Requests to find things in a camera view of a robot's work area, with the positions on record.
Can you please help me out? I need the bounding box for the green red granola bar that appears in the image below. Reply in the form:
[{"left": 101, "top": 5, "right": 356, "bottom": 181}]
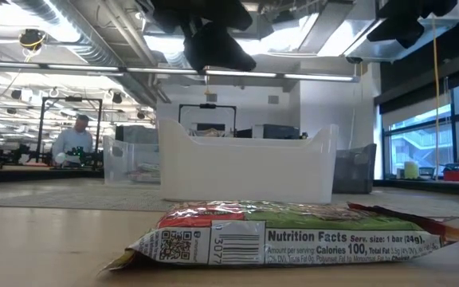
[{"left": 101, "top": 200, "right": 459, "bottom": 273}]

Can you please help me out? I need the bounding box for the dark grey bin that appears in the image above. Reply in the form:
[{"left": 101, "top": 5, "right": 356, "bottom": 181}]
[{"left": 331, "top": 143, "right": 378, "bottom": 195}]

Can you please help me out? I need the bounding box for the silver round ceiling duct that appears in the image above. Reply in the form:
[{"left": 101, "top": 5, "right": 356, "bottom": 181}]
[{"left": 14, "top": 0, "right": 159, "bottom": 109}]

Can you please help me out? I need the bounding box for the clear plastic bin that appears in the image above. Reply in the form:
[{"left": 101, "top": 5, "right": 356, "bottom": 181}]
[{"left": 102, "top": 135, "right": 162, "bottom": 185}]

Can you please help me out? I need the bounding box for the person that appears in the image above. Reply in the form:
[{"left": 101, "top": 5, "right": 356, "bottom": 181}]
[{"left": 51, "top": 114, "right": 95, "bottom": 167}]

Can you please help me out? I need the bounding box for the black ceiling cord reel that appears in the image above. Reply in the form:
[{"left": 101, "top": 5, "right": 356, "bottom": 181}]
[{"left": 18, "top": 28, "right": 48, "bottom": 52}]

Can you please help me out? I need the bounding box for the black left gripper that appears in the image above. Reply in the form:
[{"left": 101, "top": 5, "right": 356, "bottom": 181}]
[{"left": 149, "top": 0, "right": 257, "bottom": 73}]

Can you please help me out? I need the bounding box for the white plastic bin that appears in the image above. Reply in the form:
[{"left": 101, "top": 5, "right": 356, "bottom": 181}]
[{"left": 158, "top": 118, "right": 339, "bottom": 204}]

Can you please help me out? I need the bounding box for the green orange granola bar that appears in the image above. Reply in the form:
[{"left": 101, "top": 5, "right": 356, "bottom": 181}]
[{"left": 127, "top": 162, "right": 161, "bottom": 183}]

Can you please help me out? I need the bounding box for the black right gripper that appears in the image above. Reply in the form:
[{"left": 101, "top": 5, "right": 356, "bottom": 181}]
[{"left": 367, "top": 0, "right": 459, "bottom": 49}]

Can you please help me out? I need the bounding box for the silver ceiling air unit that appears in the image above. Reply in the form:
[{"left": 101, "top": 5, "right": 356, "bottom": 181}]
[{"left": 343, "top": 0, "right": 459, "bottom": 63}]

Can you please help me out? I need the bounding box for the yellow cable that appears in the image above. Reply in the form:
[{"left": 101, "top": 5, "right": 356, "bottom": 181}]
[{"left": 430, "top": 18, "right": 441, "bottom": 176}]

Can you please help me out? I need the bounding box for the black background rig frame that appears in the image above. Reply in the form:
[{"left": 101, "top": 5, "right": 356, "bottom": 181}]
[{"left": 37, "top": 96, "right": 104, "bottom": 165}]

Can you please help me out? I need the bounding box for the grey desk monitor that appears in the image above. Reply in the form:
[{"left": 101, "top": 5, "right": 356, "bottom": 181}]
[{"left": 252, "top": 123, "right": 300, "bottom": 140}]

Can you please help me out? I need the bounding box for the yellow green container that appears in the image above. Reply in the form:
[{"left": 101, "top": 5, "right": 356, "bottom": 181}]
[{"left": 403, "top": 160, "right": 420, "bottom": 179}]

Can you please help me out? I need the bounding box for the long ceiling light strip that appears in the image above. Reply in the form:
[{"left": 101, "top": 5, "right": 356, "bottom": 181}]
[{"left": 0, "top": 59, "right": 361, "bottom": 83}]

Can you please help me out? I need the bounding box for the black frame with camera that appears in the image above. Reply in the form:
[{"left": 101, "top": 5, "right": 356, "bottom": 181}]
[{"left": 178, "top": 103, "right": 237, "bottom": 136}]

